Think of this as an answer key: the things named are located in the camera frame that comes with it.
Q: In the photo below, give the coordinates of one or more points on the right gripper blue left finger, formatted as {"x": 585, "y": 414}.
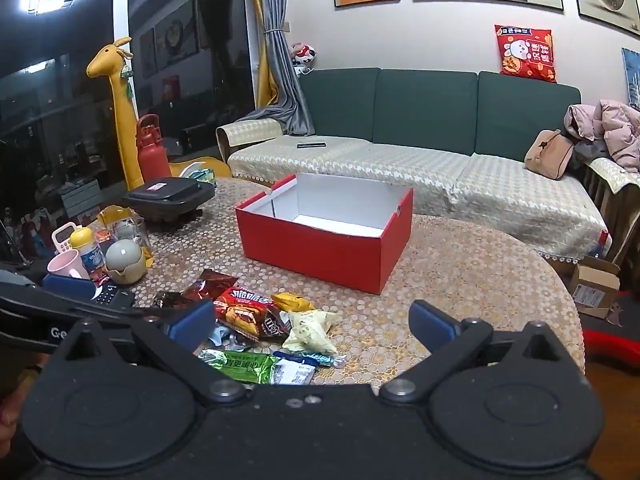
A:
{"x": 170, "y": 344}

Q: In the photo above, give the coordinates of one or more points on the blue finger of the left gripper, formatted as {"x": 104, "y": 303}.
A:
{"x": 73, "y": 288}

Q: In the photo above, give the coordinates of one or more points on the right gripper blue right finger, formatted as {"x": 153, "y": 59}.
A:
{"x": 454, "y": 347}

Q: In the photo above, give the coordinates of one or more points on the dark red Oreo packet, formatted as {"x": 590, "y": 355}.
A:
{"x": 208, "y": 286}

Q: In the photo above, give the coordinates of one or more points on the red chips packet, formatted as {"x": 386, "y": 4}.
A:
{"x": 252, "y": 315}

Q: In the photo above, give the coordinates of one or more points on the green snack packet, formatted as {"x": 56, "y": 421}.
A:
{"x": 248, "y": 367}

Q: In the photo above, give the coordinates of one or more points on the yellow snack packet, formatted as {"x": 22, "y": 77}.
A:
{"x": 288, "y": 302}

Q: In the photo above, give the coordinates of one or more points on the blue white snack packet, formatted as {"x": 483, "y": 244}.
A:
{"x": 297, "y": 369}

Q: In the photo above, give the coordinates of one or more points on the cream snack packet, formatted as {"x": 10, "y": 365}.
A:
{"x": 309, "y": 332}

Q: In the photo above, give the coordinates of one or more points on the person's hand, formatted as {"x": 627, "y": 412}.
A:
{"x": 12, "y": 404}

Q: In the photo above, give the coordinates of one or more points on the pink mug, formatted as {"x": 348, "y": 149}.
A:
{"x": 68, "y": 264}

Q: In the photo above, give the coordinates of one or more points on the black TV remote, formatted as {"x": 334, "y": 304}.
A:
{"x": 113, "y": 297}

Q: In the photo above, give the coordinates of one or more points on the small yellow cap bottle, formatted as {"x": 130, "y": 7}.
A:
{"x": 92, "y": 258}

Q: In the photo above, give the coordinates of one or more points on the glass jar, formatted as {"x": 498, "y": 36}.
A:
{"x": 132, "y": 228}

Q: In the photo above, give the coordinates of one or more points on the black electric grill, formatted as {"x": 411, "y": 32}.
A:
{"x": 168, "y": 199}

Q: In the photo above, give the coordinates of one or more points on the red water bottle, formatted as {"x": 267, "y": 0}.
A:
{"x": 152, "y": 155}

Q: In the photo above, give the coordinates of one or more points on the red cardboard box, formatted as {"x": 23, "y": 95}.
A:
{"x": 342, "y": 230}

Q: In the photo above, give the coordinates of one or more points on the brown cardboard box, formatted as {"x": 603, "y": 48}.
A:
{"x": 594, "y": 286}

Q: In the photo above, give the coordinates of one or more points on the tissue pack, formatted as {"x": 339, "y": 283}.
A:
{"x": 204, "y": 175}

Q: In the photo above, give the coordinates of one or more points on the beige handbag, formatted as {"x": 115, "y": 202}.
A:
{"x": 550, "y": 154}

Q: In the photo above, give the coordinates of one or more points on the green sofa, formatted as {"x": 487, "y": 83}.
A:
{"x": 459, "y": 112}

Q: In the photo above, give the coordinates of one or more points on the yellow giraffe toy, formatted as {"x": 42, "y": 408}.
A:
{"x": 111, "y": 62}

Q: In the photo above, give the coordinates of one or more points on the black remote on sofa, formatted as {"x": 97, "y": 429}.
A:
{"x": 308, "y": 146}

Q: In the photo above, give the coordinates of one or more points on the grey curtain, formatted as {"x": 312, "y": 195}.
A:
{"x": 280, "y": 96}

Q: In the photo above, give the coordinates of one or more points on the pink jacket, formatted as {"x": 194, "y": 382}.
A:
{"x": 609, "y": 129}

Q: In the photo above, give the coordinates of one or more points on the red printed cushion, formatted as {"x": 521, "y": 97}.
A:
{"x": 526, "y": 52}

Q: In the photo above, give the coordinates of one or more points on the plush toy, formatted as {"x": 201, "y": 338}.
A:
{"x": 302, "y": 56}

